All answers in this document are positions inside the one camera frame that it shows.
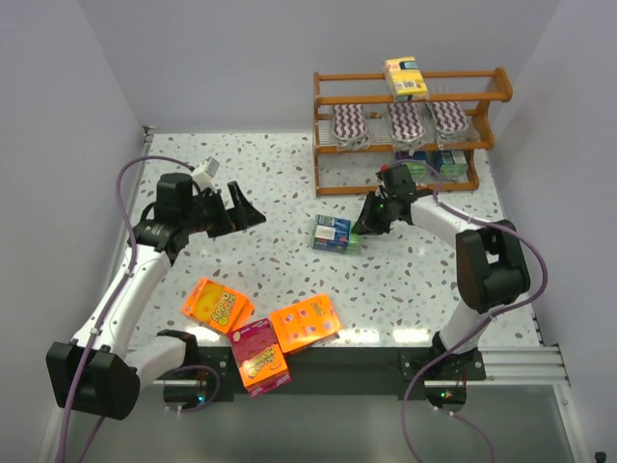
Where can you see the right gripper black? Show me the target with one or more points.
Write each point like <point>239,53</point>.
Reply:
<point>378,212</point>

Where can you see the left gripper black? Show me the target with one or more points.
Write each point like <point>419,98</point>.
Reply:
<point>229,215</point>

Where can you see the blue green sponge pack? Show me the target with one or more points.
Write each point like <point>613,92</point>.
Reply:
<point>415,162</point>
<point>450,164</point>
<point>333,234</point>

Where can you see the silver scourer pack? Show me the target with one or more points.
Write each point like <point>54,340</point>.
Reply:
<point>349,128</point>

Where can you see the orange Scrub Daddy box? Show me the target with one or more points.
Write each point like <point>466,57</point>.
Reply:
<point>217,306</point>

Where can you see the orange Scrub Mommy box back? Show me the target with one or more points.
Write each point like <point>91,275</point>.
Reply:
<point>305,323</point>

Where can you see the pink grey zigzag sponge pack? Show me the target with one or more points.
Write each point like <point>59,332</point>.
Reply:
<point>451,122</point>

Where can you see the yellow sponge pack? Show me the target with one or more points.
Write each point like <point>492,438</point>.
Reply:
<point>404,79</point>

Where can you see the pink Scrub Mommy box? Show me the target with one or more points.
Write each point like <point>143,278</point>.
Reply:
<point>259,358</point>

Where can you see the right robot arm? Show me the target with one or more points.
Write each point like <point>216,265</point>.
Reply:
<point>490,267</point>

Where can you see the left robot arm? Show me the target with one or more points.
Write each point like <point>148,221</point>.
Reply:
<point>94,372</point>

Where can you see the orange wooden shelf rack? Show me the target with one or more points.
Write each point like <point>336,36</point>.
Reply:
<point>475,103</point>

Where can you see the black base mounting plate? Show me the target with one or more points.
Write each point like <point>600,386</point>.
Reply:
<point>332,371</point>

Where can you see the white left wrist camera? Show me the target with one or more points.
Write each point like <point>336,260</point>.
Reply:
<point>203,174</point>

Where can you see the aluminium rail frame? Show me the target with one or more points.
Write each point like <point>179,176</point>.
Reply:
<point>525,366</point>

